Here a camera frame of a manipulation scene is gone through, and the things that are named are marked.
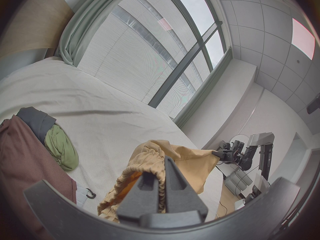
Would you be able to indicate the brown garment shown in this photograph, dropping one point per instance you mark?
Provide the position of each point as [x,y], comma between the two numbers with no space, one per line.
[27,164]

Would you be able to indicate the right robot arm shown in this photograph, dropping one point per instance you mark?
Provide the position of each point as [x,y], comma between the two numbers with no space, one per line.
[260,139]

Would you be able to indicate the grey-green curtain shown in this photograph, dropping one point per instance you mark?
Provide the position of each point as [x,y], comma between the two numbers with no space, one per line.
[82,34]

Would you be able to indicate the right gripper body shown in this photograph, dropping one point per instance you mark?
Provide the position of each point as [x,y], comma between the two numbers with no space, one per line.
[227,156]

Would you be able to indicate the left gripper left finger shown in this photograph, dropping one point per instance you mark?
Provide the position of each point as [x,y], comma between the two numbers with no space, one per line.
[142,199]

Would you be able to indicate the black garment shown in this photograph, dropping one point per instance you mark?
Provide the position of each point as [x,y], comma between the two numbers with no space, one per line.
[35,121]

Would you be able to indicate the window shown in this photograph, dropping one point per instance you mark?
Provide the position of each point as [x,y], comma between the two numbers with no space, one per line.
[140,59]

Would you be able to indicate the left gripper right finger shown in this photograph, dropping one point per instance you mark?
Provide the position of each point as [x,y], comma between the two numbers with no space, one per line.
[180,194]

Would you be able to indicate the round mirror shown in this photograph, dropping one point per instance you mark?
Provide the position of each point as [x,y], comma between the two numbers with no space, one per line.
[243,137]

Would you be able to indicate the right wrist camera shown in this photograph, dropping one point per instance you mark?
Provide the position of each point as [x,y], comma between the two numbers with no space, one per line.
[224,144]

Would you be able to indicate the bed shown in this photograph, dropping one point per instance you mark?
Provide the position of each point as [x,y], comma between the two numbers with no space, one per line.
[112,104]

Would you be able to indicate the green garment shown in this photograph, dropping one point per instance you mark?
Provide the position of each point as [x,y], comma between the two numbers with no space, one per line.
[62,149]

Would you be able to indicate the tan shorts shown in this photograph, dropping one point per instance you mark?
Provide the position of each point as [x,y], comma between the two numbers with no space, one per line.
[190,164]

